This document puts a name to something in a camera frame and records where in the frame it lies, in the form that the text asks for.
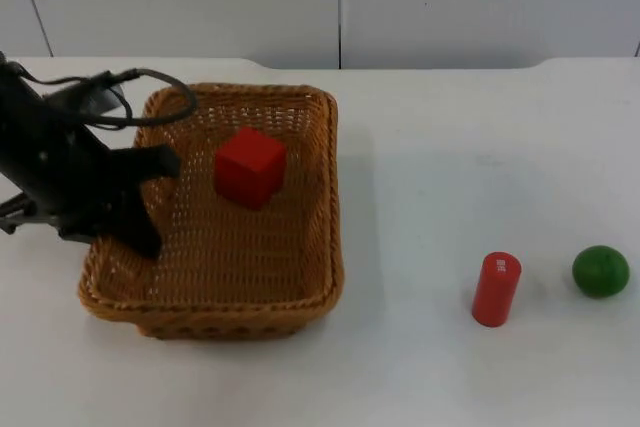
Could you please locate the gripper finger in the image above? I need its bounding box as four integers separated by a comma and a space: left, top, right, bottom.
106, 186, 165, 262
109, 143, 182, 189

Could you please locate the pale brown wicker basket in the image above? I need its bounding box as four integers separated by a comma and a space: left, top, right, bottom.
77, 81, 346, 341

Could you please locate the red cylinder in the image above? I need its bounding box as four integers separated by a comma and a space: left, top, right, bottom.
471, 250, 524, 329

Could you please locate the red cube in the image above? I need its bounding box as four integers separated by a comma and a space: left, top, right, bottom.
213, 126, 289, 212

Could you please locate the green ball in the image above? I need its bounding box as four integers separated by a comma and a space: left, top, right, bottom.
571, 245, 631, 299

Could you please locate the black cable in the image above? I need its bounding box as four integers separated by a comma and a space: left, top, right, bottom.
19, 66, 199, 131

